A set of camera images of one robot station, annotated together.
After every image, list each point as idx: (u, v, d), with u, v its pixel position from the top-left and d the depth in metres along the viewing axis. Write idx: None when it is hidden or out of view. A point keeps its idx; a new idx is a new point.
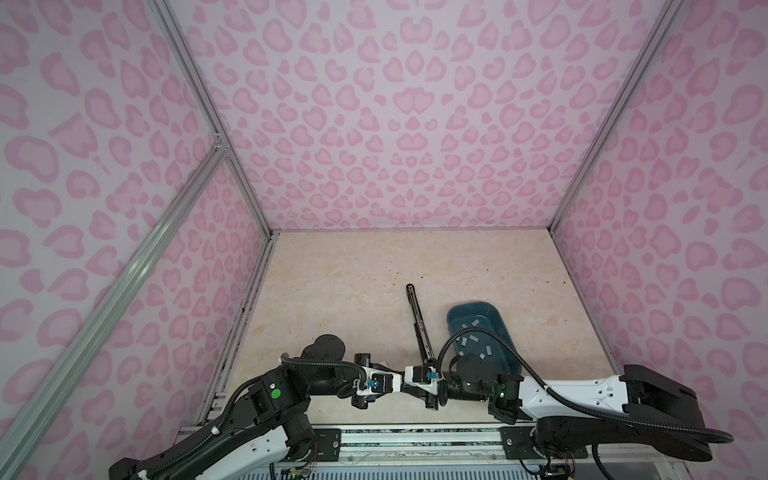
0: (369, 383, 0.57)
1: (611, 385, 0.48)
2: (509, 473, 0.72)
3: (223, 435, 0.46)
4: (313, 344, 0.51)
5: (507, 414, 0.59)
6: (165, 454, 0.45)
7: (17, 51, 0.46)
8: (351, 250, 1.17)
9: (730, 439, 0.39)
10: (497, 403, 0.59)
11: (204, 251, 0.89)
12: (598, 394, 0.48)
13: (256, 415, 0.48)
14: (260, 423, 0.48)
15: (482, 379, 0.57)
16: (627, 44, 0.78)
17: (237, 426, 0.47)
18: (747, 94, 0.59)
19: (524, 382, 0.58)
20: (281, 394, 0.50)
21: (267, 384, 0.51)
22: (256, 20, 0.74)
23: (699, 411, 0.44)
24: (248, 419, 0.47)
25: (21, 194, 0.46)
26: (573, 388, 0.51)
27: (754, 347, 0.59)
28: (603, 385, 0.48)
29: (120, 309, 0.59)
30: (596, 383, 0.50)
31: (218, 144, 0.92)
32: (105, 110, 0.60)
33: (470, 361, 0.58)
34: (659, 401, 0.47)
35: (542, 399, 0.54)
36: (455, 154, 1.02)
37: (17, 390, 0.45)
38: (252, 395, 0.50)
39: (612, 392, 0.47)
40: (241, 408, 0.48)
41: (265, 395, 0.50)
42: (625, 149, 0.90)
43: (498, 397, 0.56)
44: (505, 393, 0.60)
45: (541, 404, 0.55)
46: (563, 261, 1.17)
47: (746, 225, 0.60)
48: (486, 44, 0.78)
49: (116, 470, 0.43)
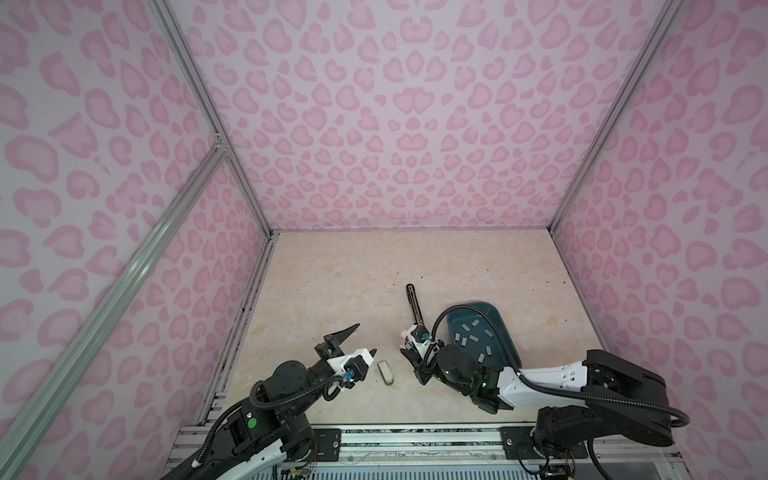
0: (346, 376, 0.59)
1: (574, 370, 0.49)
2: (508, 473, 0.72)
3: (203, 466, 0.49)
4: (270, 377, 0.49)
5: (489, 404, 0.62)
6: None
7: (17, 51, 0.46)
8: (351, 250, 1.17)
9: (688, 421, 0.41)
10: (479, 393, 0.62)
11: (204, 251, 0.89)
12: (560, 377, 0.50)
13: (234, 445, 0.49)
14: (238, 454, 0.50)
15: (457, 367, 0.61)
16: (627, 44, 0.78)
17: (216, 456, 0.49)
18: (747, 94, 0.59)
19: (504, 371, 0.61)
20: (256, 424, 0.51)
21: (243, 413, 0.52)
22: (256, 20, 0.74)
23: (664, 395, 0.44)
24: (226, 449, 0.49)
25: (21, 194, 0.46)
26: (541, 373, 0.54)
27: (755, 347, 0.58)
28: (568, 371, 0.50)
29: (120, 309, 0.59)
30: (562, 369, 0.51)
31: (218, 144, 0.92)
32: (105, 110, 0.60)
33: (449, 350, 0.63)
34: (626, 387, 0.47)
35: (516, 387, 0.57)
36: (455, 154, 1.02)
37: (18, 390, 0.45)
38: (230, 424, 0.51)
39: (574, 376, 0.49)
40: (220, 439, 0.50)
41: (243, 424, 0.51)
42: (625, 149, 0.90)
43: (480, 386, 0.64)
44: (487, 383, 0.62)
45: (516, 391, 0.57)
46: (563, 261, 1.17)
47: (746, 225, 0.60)
48: (486, 45, 0.79)
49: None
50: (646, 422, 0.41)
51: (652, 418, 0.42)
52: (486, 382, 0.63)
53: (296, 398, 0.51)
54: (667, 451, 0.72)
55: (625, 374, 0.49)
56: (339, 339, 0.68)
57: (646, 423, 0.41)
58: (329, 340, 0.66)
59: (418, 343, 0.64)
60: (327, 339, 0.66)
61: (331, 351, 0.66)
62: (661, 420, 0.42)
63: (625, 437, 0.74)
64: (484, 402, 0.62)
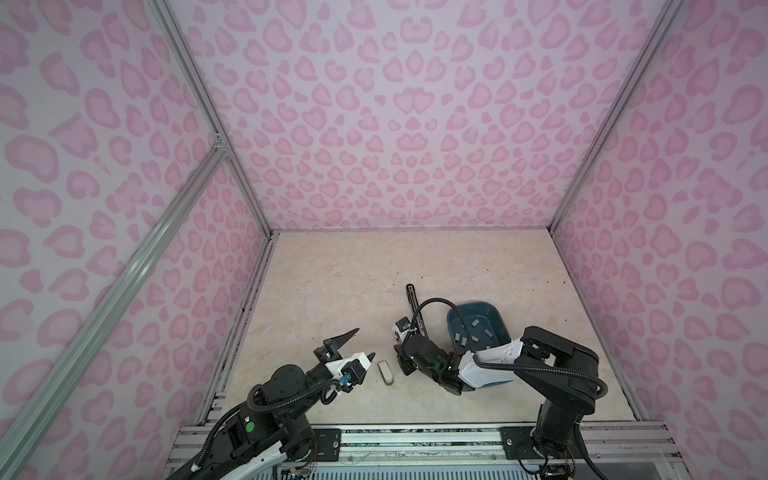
0: (343, 380, 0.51)
1: (513, 347, 0.54)
2: (508, 473, 0.72)
3: (203, 469, 0.49)
4: (270, 381, 0.49)
5: (453, 385, 0.68)
6: None
7: (17, 51, 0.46)
8: (351, 250, 1.17)
9: (605, 390, 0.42)
10: (444, 375, 0.68)
11: (204, 250, 0.89)
12: (502, 353, 0.55)
13: (232, 449, 0.50)
14: (237, 457, 0.50)
15: (418, 352, 0.70)
16: (627, 44, 0.78)
17: (215, 460, 0.50)
18: (747, 94, 0.59)
19: (467, 354, 0.66)
20: (256, 427, 0.51)
21: (242, 417, 0.52)
22: (256, 20, 0.74)
23: (592, 368, 0.47)
24: (224, 453, 0.50)
25: (22, 194, 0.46)
26: (489, 351, 0.59)
27: (755, 347, 0.58)
28: (508, 346, 0.55)
29: (121, 308, 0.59)
30: (505, 346, 0.56)
31: (218, 144, 0.92)
32: (105, 110, 0.60)
33: (415, 336, 0.71)
34: (560, 361, 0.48)
35: (471, 367, 0.62)
36: (455, 154, 1.02)
37: (18, 390, 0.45)
38: (229, 428, 0.52)
39: (513, 352, 0.53)
40: (219, 442, 0.51)
41: (241, 429, 0.51)
42: (625, 149, 0.90)
43: (445, 369, 0.70)
44: (451, 366, 0.68)
45: (470, 369, 0.62)
46: (563, 261, 1.17)
47: (746, 225, 0.60)
48: (486, 45, 0.79)
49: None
50: (568, 390, 0.45)
51: (575, 386, 0.45)
52: (452, 366, 0.67)
53: (293, 401, 0.51)
54: (667, 451, 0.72)
55: (558, 349, 0.53)
56: (338, 342, 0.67)
57: (569, 390, 0.45)
58: (328, 344, 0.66)
59: (400, 331, 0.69)
60: (326, 342, 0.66)
61: (330, 355, 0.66)
62: (587, 389, 0.45)
63: (625, 437, 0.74)
64: (448, 384, 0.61)
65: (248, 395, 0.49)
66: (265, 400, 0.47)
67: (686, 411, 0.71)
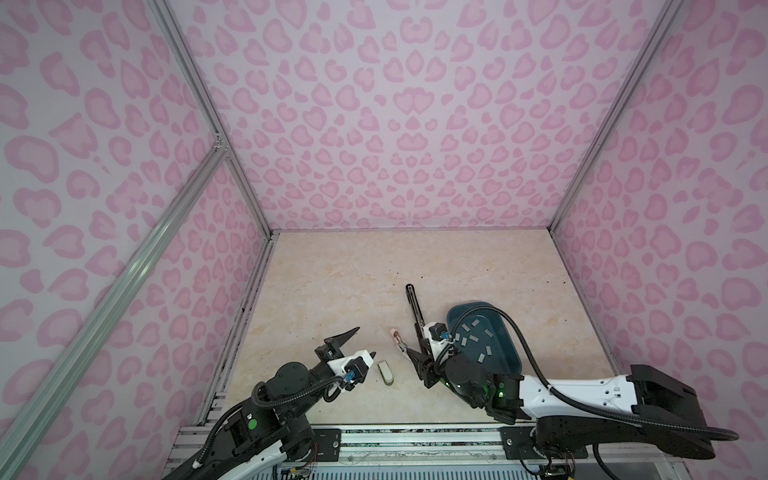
0: (346, 378, 0.60)
1: (617, 385, 0.47)
2: (509, 473, 0.72)
3: (204, 467, 0.49)
4: (274, 377, 0.50)
5: (506, 416, 0.57)
6: None
7: (17, 51, 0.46)
8: (351, 250, 1.17)
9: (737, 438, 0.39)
10: (493, 403, 0.58)
11: (204, 251, 0.89)
12: (602, 395, 0.47)
13: (234, 446, 0.50)
14: (239, 454, 0.50)
15: (470, 381, 0.56)
16: (627, 44, 0.78)
17: (217, 457, 0.49)
18: (748, 94, 0.59)
19: (526, 382, 0.57)
20: (257, 425, 0.51)
21: (244, 414, 0.52)
22: (256, 20, 0.74)
23: (699, 408, 0.44)
24: (227, 450, 0.50)
25: (21, 194, 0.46)
26: (578, 387, 0.50)
27: (755, 347, 0.58)
28: (610, 386, 0.48)
29: (120, 308, 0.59)
30: (602, 383, 0.49)
31: (218, 144, 0.92)
32: (105, 110, 0.60)
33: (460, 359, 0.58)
34: (663, 400, 0.47)
35: (545, 400, 0.53)
36: (455, 154, 1.02)
37: (17, 390, 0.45)
38: (231, 425, 0.52)
39: (619, 392, 0.46)
40: (221, 440, 0.51)
41: (244, 426, 0.51)
42: (625, 149, 0.90)
43: (494, 395, 0.60)
44: (502, 392, 0.58)
45: (545, 404, 0.53)
46: (563, 261, 1.17)
47: (746, 225, 0.60)
48: (486, 44, 0.78)
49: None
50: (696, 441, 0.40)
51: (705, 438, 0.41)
52: (503, 391, 0.58)
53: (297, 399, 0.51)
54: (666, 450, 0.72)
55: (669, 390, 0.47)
56: (340, 341, 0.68)
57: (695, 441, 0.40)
58: (330, 343, 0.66)
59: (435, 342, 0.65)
60: (328, 341, 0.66)
61: (332, 354, 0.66)
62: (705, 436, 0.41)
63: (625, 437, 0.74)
64: (501, 414, 0.57)
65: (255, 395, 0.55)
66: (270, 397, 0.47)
67: None
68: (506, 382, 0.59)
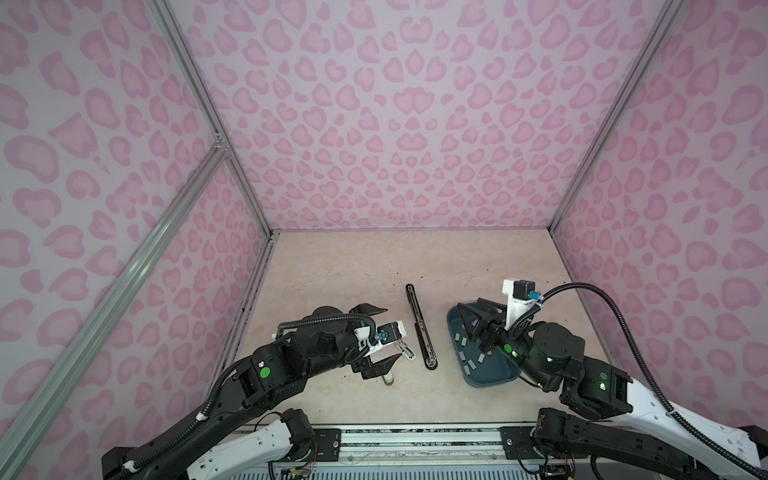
0: (379, 337, 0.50)
1: (739, 441, 0.42)
2: (508, 473, 0.72)
3: (210, 421, 0.41)
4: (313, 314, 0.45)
5: (590, 408, 0.45)
6: (155, 443, 0.41)
7: (17, 51, 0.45)
8: (351, 250, 1.17)
9: None
10: (581, 390, 0.46)
11: (204, 251, 0.89)
12: (728, 444, 0.42)
13: (244, 398, 0.42)
14: (249, 406, 0.42)
15: (577, 356, 0.43)
16: (627, 44, 0.78)
17: (224, 410, 0.42)
18: (747, 94, 0.59)
19: (635, 387, 0.45)
20: (269, 374, 0.43)
21: (254, 363, 0.45)
22: (256, 20, 0.74)
23: None
24: (236, 402, 0.42)
25: (21, 194, 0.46)
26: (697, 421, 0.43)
27: (754, 347, 0.59)
28: (733, 438, 0.42)
29: (120, 308, 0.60)
30: (722, 429, 0.43)
31: (218, 144, 0.92)
32: (105, 110, 0.60)
33: (554, 330, 0.44)
34: None
35: (658, 418, 0.43)
36: (455, 154, 1.02)
37: (18, 390, 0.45)
38: (240, 375, 0.44)
39: (739, 447, 0.42)
40: (229, 390, 0.43)
41: (253, 375, 0.44)
42: (625, 149, 0.90)
43: (584, 382, 0.46)
44: (604, 384, 0.45)
45: (656, 423, 0.44)
46: (563, 261, 1.17)
47: (746, 225, 0.60)
48: (486, 44, 0.78)
49: (106, 461, 0.40)
50: None
51: None
52: (603, 383, 0.45)
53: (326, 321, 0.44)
54: None
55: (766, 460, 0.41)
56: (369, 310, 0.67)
57: None
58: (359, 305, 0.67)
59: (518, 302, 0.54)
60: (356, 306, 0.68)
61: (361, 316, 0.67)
62: None
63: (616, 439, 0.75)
64: (588, 405, 0.45)
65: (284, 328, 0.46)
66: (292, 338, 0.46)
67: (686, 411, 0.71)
68: (608, 375, 0.46)
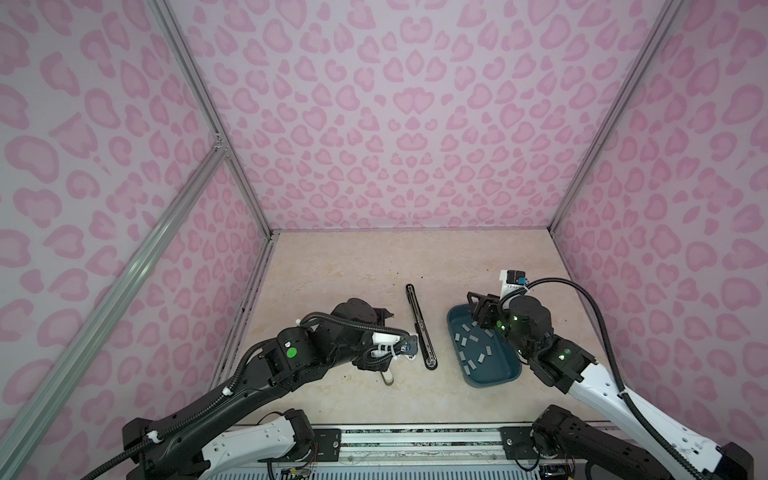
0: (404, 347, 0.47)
1: (701, 445, 0.41)
2: (508, 473, 0.72)
3: (236, 396, 0.41)
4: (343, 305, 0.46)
5: (550, 373, 0.53)
6: (177, 416, 0.41)
7: (17, 51, 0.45)
8: (351, 250, 1.17)
9: None
10: (541, 356, 0.55)
11: (204, 251, 0.89)
12: (680, 440, 0.42)
13: (270, 376, 0.42)
14: (274, 384, 0.42)
15: (533, 318, 0.55)
16: (627, 44, 0.78)
17: (250, 387, 0.42)
18: (748, 94, 0.59)
19: (595, 368, 0.51)
20: (296, 355, 0.44)
21: (281, 344, 0.45)
22: (256, 20, 0.74)
23: None
24: (262, 380, 0.42)
25: (22, 194, 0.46)
26: (656, 414, 0.45)
27: (755, 347, 0.58)
28: (693, 439, 0.42)
29: (120, 308, 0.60)
30: (686, 431, 0.43)
31: (218, 143, 0.92)
32: (105, 110, 0.60)
33: (528, 299, 0.56)
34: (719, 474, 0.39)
35: (606, 395, 0.48)
36: (455, 154, 1.02)
37: (18, 390, 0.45)
38: (266, 354, 0.44)
39: (697, 449, 0.41)
40: (255, 367, 0.43)
41: (280, 354, 0.44)
42: (625, 149, 0.90)
43: (547, 351, 0.56)
44: (562, 355, 0.53)
45: (604, 399, 0.49)
46: (563, 261, 1.17)
47: (746, 225, 0.60)
48: (486, 45, 0.79)
49: (129, 431, 0.40)
50: None
51: None
52: (563, 355, 0.53)
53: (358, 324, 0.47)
54: None
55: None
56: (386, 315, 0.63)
57: None
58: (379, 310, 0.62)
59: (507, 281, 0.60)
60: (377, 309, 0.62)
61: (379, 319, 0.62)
62: None
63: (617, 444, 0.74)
64: (545, 369, 0.54)
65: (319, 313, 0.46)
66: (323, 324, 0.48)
67: (686, 412, 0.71)
68: (573, 351, 0.53)
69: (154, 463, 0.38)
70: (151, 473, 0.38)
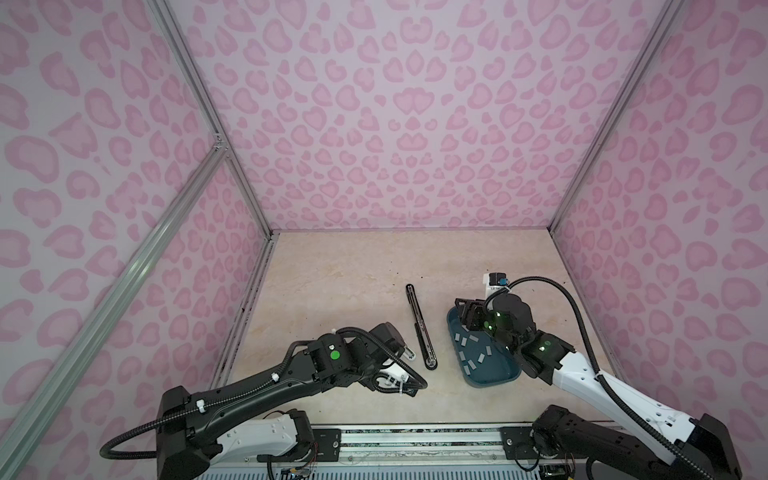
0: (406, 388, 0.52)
1: (675, 417, 0.43)
2: (508, 473, 0.72)
3: (280, 385, 0.45)
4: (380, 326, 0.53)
5: (533, 364, 0.57)
6: (221, 391, 0.43)
7: (17, 51, 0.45)
8: (351, 250, 1.17)
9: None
10: (525, 350, 0.58)
11: (204, 251, 0.89)
12: (654, 415, 0.44)
13: (314, 371, 0.47)
14: (316, 380, 0.46)
15: (511, 310, 0.58)
16: (627, 44, 0.78)
17: (295, 378, 0.46)
18: (747, 94, 0.59)
19: (574, 356, 0.54)
20: (339, 358, 0.49)
21: (326, 345, 0.50)
22: (256, 20, 0.74)
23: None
24: (306, 374, 0.46)
25: (22, 194, 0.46)
26: (631, 394, 0.46)
27: (754, 347, 0.59)
28: (667, 412, 0.43)
29: (120, 308, 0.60)
30: (659, 406, 0.44)
31: (218, 144, 0.92)
32: (105, 110, 0.60)
33: (509, 296, 0.60)
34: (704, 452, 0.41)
35: (583, 379, 0.51)
36: (455, 154, 1.02)
37: (18, 390, 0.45)
38: (311, 353, 0.49)
39: (670, 421, 0.43)
40: (299, 362, 0.47)
41: (324, 355, 0.49)
42: (625, 149, 0.90)
43: (531, 345, 0.58)
44: (543, 346, 0.56)
45: (582, 383, 0.51)
46: (563, 261, 1.17)
47: (746, 225, 0.60)
48: (486, 45, 0.79)
49: (171, 398, 0.42)
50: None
51: None
52: (544, 347, 0.56)
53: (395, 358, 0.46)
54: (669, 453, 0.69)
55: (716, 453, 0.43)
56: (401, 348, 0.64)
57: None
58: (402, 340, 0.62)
59: (491, 284, 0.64)
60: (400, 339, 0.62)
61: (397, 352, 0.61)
62: None
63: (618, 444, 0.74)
64: (528, 361, 0.58)
65: (359, 330, 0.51)
66: (360, 337, 0.54)
67: (686, 412, 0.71)
68: (553, 342, 0.57)
69: (195, 432, 0.40)
70: (190, 443, 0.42)
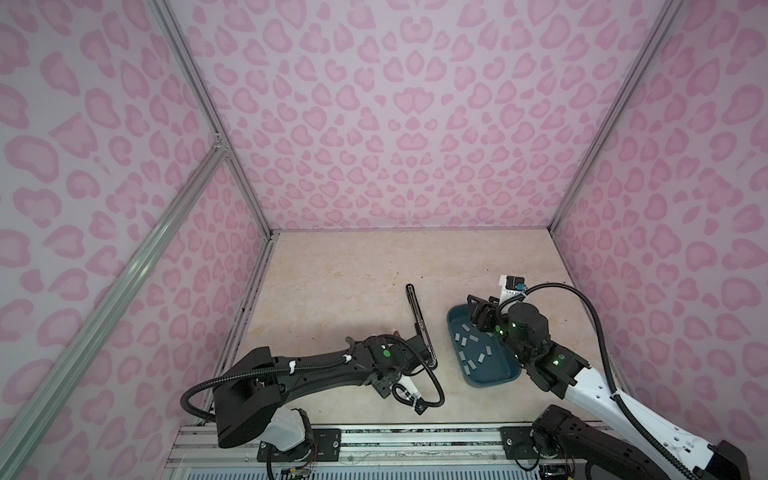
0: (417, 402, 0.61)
1: (694, 443, 0.42)
2: (508, 473, 0.72)
3: (348, 366, 0.51)
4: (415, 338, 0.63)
5: (545, 378, 0.55)
6: (302, 361, 0.48)
7: (16, 51, 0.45)
8: (351, 250, 1.17)
9: None
10: (539, 362, 0.57)
11: (204, 251, 0.89)
12: (671, 439, 0.43)
13: (374, 361, 0.54)
14: (375, 369, 0.54)
15: (529, 325, 0.56)
16: (627, 44, 0.78)
17: (359, 363, 0.53)
18: (747, 94, 0.59)
19: (588, 372, 0.53)
20: (392, 355, 0.58)
21: (379, 343, 0.58)
22: (256, 20, 0.74)
23: None
24: (367, 362, 0.54)
25: (21, 194, 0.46)
26: (648, 414, 0.46)
27: (755, 347, 0.58)
28: (685, 436, 0.43)
29: (120, 308, 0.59)
30: (677, 429, 0.44)
31: (218, 144, 0.92)
32: (104, 110, 0.60)
33: (526, 306, 0.57)
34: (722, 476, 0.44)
35: (600, 397, 0.49)
36: (455, 154, 1.02)
37: (17, 390, 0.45)
38: (367, 346, 0.56)
39: (689, 447, 0.42)
40: (361, 352, 0.55)
41: (378, 350, 0.57)
42: (625, 149, 0.90)
43: (544, 356, 0.59)
44: (557, 360, 0.55)
45: (597, 401, 0.50)
46: (563, 261, 1.17)
47: (747, 225, 0.60)
48: (486, 45, 0.79)
49: (261, 355, 0.45)
50: None
51: None
52: (557, 361, 0.55)
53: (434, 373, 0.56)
54: None
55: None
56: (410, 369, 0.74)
57: None
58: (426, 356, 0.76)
59: (509, 287, 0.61)
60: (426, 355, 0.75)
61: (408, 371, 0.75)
62: None
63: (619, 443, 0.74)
64: (540, 374, 0.56)
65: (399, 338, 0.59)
66: (398, 344, 0.63)
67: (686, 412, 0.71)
68: (567, 356, 0.55)
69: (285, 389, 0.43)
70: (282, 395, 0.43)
